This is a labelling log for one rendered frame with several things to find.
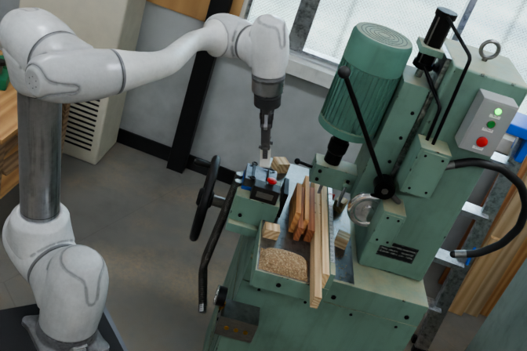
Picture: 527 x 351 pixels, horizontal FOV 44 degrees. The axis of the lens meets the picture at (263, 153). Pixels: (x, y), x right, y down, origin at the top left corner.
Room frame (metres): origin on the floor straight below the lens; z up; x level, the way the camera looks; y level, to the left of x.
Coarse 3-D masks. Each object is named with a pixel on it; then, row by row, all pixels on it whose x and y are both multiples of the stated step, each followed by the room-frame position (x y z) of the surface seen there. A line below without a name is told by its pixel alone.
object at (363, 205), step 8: (368, 192) 1.66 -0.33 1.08; (352, 200) 1.65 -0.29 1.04; (360, 200) 1.65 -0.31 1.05; (368, 200) 1.65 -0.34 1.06; (376, 200) 1.65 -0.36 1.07; (352, 208) 1.65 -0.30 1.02; (360, 208) 1.65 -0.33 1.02; (368, 208) 1.65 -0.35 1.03; (352, 216) 1.65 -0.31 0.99; (360, 216) 1.65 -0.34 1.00; (368, 216) 1.65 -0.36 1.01; (360, 224) 1.65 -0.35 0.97; (368, 224) 1.66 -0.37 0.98
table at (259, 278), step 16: (288, 176) 1.89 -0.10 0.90; (304, 176) 1.93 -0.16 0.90; (288, 208) 1.71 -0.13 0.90; (240, 224) 1.59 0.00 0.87; (288, 224) 1.63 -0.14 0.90; (256, 240) 1.54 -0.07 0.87; (272, 240) 1.53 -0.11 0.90; (288, 240) 1.55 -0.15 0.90; (256, 256) 1.44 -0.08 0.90; (304, 256) 1.50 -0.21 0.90; (256, 272) 1.38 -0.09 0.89; (272, 288) 1.38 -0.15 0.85; (288, 288) 1.39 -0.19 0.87; (304, 288) 1.39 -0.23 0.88; (320, 304) 1.40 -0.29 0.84
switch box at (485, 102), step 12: (480, 96) 1.66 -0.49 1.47; (492, 96) 1.66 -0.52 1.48; (504, 96) 1.69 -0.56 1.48; (480, 108) 1.64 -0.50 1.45; (492, 108) 1.64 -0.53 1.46; (504, 108) 1.64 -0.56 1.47; (516, 108) 1.65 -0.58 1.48; (468, 120) 1.66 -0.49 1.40; (480, 120) 1.64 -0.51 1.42; (504, 120) 1.64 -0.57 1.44; (456, 132) 1.69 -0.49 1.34; (468, 132) 1.64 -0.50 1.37; (480, 132) 1.64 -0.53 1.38; (492, 132) 1.64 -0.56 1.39; (504, 132) 1.65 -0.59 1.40; (468, 144) 1.64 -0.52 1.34; (492, 144) 1.64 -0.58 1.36
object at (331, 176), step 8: (320, 160) 1.77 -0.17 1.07; (312, 168) 1.76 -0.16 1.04; (320, 168) 1.74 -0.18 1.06; (328, 168) 1.74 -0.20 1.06; (336, 168) 1.75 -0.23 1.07; (344, 168) 1.77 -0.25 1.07; (352, 168) 1.78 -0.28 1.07; (312, 176) 1.74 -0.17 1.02; (320, 176) 1.74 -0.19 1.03; (328, 176) 1.74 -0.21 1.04; (336, 176) 1.75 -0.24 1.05; (344, 176) 1.75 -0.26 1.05; (352, 176) 1.75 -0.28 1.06; (320, 184) 1.74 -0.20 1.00; (328, 184) 1.74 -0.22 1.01; (336, 184) 1.75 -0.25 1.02; (352, 184) 1.75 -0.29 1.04
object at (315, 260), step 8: (312, 184) 1.86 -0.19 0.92; (320, 200) 1.76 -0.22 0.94; (320, 208) 1.71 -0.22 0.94; (320, 216) 1.67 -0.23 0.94; (320, 224) 1.63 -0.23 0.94; (320, 232) 1.59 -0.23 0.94; (312, 240) 1.56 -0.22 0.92; (320, 240) 1.55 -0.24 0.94; (312, 248) 1.52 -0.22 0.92; (320, 248) 1.51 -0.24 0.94; (312, 256) 1.49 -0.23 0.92; (320, 256) 1.48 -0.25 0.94; (312, 264) 1.45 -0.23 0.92; (320, 264) 1.44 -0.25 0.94; (312, 272) 1.42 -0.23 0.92; (320, 272) 1.41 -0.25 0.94; (312, 280) 1.39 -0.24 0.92; (320, 280) 1.38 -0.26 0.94; (312, 288) 1.36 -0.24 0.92; (320, 288) 1.34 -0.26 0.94; (312, 296) 1.32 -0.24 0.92; (320, 296) 1.31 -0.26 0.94; (312, 304) 1.31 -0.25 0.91
